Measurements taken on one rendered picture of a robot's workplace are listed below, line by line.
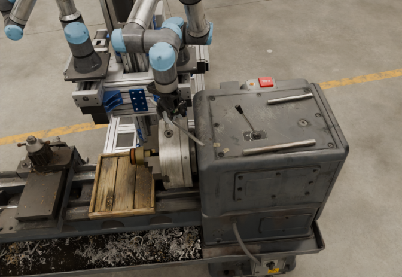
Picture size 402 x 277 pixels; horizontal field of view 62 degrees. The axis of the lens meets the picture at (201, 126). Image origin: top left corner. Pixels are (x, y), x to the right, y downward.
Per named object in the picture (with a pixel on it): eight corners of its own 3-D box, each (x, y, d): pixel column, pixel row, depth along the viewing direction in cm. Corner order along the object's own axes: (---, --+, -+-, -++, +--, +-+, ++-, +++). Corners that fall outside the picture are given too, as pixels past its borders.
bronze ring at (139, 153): (149, 140, 151) (129, 142, 151) (149, 156, 145) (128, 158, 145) (153, 153, 158) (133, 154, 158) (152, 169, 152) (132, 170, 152)
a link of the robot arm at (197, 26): (187, 28, 181) (167, -43, 128) (215, 29, 179) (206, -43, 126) (185, 48, 179) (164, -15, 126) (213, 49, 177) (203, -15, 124)
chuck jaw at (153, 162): (168, 154, 148) (168, 173, 138) (170, 161, 151) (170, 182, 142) (143, 156, 148) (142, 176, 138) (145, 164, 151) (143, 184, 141)
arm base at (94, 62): (76, 57, 192) (71, 42, 184) (103, 55, 192) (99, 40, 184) (71, 74, 181) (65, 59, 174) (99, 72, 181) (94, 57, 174)
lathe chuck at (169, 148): (183, 142, 174) (177, 103, 148) (186, 198, 155) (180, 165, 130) (166, 143, 174) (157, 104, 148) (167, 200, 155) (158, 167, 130)
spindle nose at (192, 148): (196, 143, 167) (194, 118, 150) (199, 182, 154) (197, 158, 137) (190, 144, 166) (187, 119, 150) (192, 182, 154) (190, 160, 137)
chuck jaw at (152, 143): (168, 145, 154) (166, 119, 152) (168, 148, 149) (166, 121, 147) (145, 147, 153) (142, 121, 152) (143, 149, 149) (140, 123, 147)
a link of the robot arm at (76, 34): (73, 58, 174) (64, 36, 164) (69, 45, 182) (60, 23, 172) (96, 52, 177) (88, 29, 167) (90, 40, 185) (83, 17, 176)
